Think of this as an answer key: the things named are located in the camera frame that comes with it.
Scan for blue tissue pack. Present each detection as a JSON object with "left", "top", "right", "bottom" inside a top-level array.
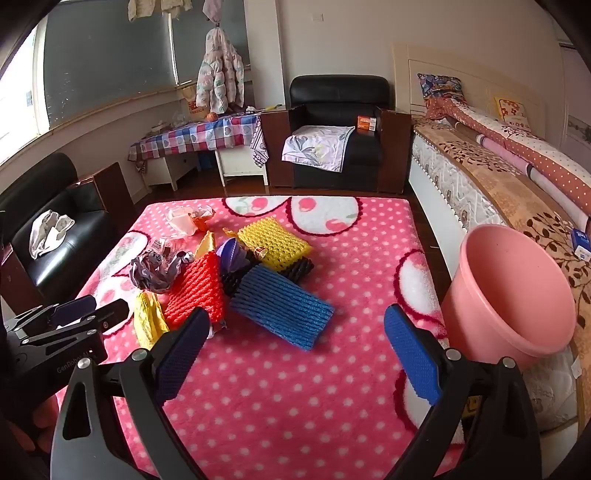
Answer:
[{"left": 570, "top": 228, "right": 591, "bottom": 261}]

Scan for white wooden desk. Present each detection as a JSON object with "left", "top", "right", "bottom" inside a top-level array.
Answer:
[{"left": 139, "top": 143, "right": 269, "bottom": 192}]

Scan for black leather armchair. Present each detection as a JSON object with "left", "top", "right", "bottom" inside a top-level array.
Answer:
[
  {"left": 0, "top": 152, "right": 137, "bottom": 315},
  {"left": 261, "top": 75, "right": 413, "bottom": 195}
]

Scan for grey wrapper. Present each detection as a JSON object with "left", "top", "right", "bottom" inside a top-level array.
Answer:
[{"left": 130, "top": 249, "right": 195, "bottom": 294}]

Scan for white puffer jacket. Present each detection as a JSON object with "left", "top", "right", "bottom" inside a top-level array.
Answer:
[{"left": 196, "top": 25, "right": 245, "bottom": 116}]

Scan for orange plastic wrapper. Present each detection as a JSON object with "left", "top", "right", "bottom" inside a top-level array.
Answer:
[{"left": 190, "top": 208, "right": 217, "bottom": 232}]

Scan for person's left hand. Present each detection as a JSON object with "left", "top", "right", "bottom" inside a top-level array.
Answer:
[{"left": 9, "top": 394, "right": 61, "bottom": 462}]

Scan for cartoon print pillow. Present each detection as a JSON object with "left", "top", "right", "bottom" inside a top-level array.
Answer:
[{"left": 417, "top": 73, "right": 465, "bottom": 112}]

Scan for checkered tablecloth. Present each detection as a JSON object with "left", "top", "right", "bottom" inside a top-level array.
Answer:
[{"left": 128, "top": 111, "right": 269, "bottom": 174}]

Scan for hanging beige garment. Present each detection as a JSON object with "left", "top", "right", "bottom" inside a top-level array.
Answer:
[{"left": 127, "top": 0, "right": 192, "bottom": 21}]

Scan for white wardrobe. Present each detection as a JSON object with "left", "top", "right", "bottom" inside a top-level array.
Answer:
[{"left": 556, "top": 41, "right": 591, "bottom": 148}]

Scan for white bed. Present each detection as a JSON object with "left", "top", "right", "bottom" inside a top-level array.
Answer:
[{"left": 392, "top": 43, "right": 591, "bottom": 435}]

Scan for pink plastic bucket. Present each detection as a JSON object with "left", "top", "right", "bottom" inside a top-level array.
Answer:
[{"left": 440, "top": 224, "right": 578, "bottom": 370}]

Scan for pink polka dot blanket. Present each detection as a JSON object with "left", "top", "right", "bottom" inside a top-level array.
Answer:
[{"left": 53, "top": 196, "right": 467, "bottom": 480}]

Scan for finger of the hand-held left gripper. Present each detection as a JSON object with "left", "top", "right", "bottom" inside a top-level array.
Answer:
[
  {"left": 6, "top": 295, "right": 98, "bottom": 333},
  {"left": 21, "top": 299, "right": 131, "bottom": 347}
]

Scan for black foam fruit net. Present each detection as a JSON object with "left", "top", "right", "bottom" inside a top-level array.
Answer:
[{"left": 221, "top": 249, "right": 315, "bottom": 298}]

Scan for red foam fruit net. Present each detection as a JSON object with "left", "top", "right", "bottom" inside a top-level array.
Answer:
[{"left": 164, "top": 251, "right": 227, "bottom": 330}]

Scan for floral print cloth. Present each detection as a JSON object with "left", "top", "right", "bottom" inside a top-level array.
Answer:
[{"left": 281, "top": 124, "right": 356, "bottom": 174}]

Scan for yellow plastic wrapper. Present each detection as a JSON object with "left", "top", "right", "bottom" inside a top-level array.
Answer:
[{"left": 133, "top": 291, "right": 171, "bottom": 350}]

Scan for white crumpled cloth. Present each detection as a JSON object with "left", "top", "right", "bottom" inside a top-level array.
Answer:
[{"left": 28, "top": 210, "right": 75, "bottom": 259}]

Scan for pink dotted quilt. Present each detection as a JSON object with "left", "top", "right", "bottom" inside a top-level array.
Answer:
[{"left": 425, "top": 99, "right": 591, "bottom": 241}]

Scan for blue foam fruit net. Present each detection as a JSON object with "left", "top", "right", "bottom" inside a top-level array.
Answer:
[{"left": 229, "top": 265, "right": 335, "bottom": 352}]

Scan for window with grey blind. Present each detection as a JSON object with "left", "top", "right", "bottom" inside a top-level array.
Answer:
[{"left": 0, "top": 0, "right": 252, "bottom": 153}]

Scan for clear plastic bag orange bits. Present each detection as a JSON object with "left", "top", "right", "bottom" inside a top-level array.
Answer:
[{"left": 164, "top": 207, "right": 201, "bottom": 238}]

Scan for white printed bag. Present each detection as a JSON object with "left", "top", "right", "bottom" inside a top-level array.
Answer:
[{"left": 178, "top": 80, "right": 208, "bottom": 116}]

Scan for yellow foam fruit net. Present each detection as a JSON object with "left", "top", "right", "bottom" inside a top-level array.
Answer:
[{"left": 237, "top": 218, "right": 312, "bottom": 272}]

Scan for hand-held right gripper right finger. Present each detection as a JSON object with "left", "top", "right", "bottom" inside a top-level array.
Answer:
[{"left": 383, "top": 304, "right": 543, "bottom": 480}]

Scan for brown leaf print blanket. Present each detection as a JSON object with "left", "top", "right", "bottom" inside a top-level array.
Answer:
[{"left": 413, "top": 115, "right": 591, "bottom": 296}]

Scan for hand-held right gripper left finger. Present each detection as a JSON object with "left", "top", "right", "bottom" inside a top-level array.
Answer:
[{"left": 50, "top": 306, "right": 213, "bottom": 480}]

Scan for purple face mask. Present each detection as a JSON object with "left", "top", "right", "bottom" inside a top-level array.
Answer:
[{"left": 215, "top": 237, "right": 252, "bottom": 278}]

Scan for yellow floral pillow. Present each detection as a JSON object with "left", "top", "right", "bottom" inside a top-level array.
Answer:
[{"left": 494, "top": 96, "right": 532, "bottom": 127}]

